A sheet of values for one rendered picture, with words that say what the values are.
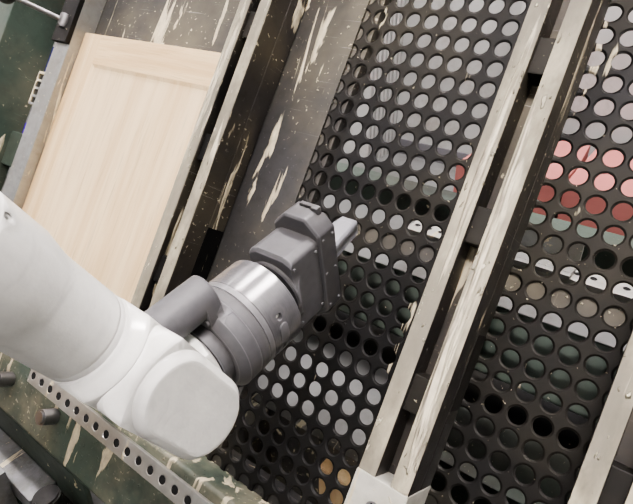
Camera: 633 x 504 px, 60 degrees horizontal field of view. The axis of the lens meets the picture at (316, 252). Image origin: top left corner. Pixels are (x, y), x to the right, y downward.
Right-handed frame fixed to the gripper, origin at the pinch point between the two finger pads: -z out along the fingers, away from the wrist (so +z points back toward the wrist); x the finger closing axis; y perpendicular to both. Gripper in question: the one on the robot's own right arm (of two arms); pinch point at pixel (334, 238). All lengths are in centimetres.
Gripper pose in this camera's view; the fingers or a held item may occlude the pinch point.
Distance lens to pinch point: 57.2
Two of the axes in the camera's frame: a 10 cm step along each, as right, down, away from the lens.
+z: -6.0, 5.3, -6.0
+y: -7.9, -3.0, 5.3
